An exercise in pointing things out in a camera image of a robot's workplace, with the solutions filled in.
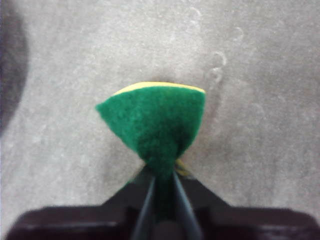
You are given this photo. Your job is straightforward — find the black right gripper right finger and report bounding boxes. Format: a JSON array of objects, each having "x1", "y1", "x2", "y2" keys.
[{"x1": 171, "y1": 169, "x2": 319, "y2": 240}]

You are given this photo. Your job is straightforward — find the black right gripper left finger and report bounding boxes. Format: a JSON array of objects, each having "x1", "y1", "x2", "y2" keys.
[{"x1": 4, "y1": 165, "x2": 157, "y2": 240}]

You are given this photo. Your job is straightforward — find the yellow sponge with green scourer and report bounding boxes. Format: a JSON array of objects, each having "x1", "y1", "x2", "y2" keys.
[{"x1": 94, "y1": 80, "x2": 207, "y2": 222}]

